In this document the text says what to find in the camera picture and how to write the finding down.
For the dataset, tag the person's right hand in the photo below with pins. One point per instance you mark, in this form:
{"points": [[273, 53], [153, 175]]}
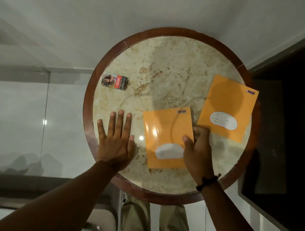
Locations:
{"points": [[199, 157]]}

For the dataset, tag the person's left hand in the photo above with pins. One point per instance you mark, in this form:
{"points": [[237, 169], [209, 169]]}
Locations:
{"points": [[115, 148]]}

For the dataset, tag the person's left little finger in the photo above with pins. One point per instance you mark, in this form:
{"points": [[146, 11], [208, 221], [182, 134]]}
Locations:
{"points": [[101, 129]]}

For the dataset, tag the person's left middle finger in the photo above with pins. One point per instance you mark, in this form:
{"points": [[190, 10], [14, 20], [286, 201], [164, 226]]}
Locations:
{"points": [[119, 123]]}

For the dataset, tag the person's right thumb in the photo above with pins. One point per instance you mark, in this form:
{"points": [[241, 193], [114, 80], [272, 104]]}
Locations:
{"points": [[188, 144]]}

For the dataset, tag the person's left thumb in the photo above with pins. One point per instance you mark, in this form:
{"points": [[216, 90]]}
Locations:
{"points": [[131, 144]]}

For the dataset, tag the glossy orange notebook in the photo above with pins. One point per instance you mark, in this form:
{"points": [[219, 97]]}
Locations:
{"points": [[164, 133]]}

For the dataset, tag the person's right forearm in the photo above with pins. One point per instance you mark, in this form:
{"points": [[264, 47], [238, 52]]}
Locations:
{"points": [[221, 207]]}

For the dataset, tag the person's left forearm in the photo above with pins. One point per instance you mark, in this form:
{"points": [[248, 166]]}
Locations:
{"points": [[64, 202]]}

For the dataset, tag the red and black cigarette pack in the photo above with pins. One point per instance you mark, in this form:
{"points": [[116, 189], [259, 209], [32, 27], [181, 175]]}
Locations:
{"points": [[114, 81]]}

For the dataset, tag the matte orange notebook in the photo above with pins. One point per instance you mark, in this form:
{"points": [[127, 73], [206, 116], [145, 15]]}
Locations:
{"points": [[228, 104]]}

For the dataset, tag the round marble table wooden rim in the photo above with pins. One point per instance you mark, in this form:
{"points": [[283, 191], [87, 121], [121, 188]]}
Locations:
{"points": [[166, 71]]}

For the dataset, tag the person's khaki trousers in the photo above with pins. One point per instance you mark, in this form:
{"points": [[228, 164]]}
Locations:
{"points": [[152, 216]]}

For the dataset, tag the dark framed cabinet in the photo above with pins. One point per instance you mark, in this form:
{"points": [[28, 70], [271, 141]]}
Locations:
{"points": [[278, 142]]}

